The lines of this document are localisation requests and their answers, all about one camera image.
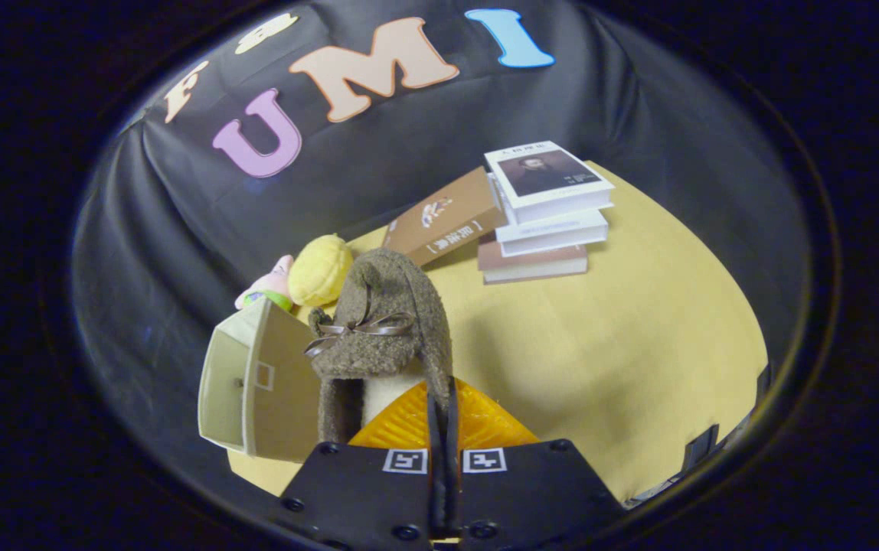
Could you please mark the brown cover book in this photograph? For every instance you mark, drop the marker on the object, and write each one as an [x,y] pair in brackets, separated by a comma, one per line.
[447,218]

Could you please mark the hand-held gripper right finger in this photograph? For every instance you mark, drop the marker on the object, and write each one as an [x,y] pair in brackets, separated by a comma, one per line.
[531,497]

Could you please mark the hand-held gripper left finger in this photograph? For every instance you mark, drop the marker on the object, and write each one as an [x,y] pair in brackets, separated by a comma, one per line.
[363,497]

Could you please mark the pinkish brown book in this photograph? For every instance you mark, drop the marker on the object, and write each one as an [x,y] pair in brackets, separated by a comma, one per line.
[535,266]

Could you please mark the plain white book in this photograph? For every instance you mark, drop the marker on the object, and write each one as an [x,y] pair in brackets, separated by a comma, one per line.
[558,233]

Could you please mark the black backdrop cloth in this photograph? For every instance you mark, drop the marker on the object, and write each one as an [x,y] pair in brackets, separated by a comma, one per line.
[677,153]

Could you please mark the yellow round plush toy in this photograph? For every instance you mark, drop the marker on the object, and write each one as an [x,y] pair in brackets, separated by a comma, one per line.
[321,268]

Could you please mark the pink and green plush toy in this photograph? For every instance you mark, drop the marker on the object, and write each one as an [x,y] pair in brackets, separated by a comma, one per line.
[271,287]

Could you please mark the white book with portrait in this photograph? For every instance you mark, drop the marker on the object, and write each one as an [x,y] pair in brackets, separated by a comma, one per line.
[547,180]

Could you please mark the brown fuzzy shoe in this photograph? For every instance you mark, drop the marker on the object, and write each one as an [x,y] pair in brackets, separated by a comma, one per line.
[390,298]

